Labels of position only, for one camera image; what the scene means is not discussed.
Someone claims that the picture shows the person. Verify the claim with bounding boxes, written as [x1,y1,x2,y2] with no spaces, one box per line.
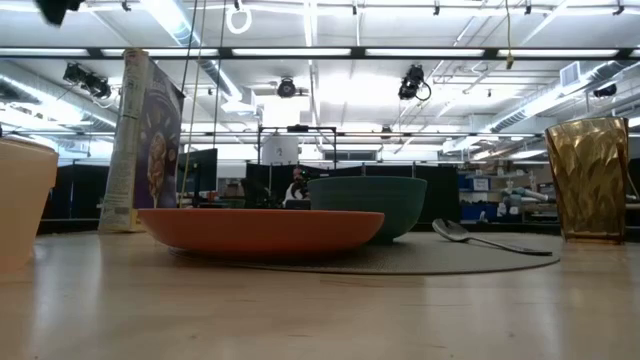
[282,167,312,210]

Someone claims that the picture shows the black round camera unit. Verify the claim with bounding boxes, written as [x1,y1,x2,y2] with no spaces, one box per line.
[276,76,299,100]

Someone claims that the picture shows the white hanging ring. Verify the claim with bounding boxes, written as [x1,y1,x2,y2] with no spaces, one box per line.
[225,3,253,36]

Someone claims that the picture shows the teal bowl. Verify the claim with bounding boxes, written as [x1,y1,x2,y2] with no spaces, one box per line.
[306,175,429,245]

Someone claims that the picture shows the black spotlight pair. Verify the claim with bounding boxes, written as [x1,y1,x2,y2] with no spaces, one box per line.
[61,61,113,100]

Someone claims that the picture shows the orange plate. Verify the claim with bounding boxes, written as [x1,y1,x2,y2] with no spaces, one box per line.
[137,207,386,259]

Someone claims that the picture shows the amber textured tumbler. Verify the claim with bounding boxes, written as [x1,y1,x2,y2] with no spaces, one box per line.
[544,116,631,246]

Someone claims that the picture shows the black lamp with cable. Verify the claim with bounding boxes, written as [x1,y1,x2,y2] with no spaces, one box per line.
[397,63,433,103]

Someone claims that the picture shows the black aluminium table frame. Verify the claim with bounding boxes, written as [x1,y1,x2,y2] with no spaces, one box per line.
[0,46,640,62]

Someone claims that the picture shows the black computer monitor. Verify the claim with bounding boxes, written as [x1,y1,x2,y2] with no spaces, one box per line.
[176,147,219,207]

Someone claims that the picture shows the small orange cup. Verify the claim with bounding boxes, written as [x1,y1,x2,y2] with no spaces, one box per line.
[0,136,60,275]

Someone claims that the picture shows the metal spoon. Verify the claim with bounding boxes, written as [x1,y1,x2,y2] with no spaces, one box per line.
[431,217,554,258]

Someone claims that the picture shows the hanging yellow cable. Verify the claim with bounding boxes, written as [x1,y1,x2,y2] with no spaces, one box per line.
[503,0,516,71]

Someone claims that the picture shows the grey round placemat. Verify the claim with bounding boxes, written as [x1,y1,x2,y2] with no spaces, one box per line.
[168,230,562,277]

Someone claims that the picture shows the blue storage bins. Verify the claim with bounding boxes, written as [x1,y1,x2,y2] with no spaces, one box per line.
[457,172,501,223]

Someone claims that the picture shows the purple cereal box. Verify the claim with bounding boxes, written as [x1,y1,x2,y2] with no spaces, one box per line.
[98,48,187,234]

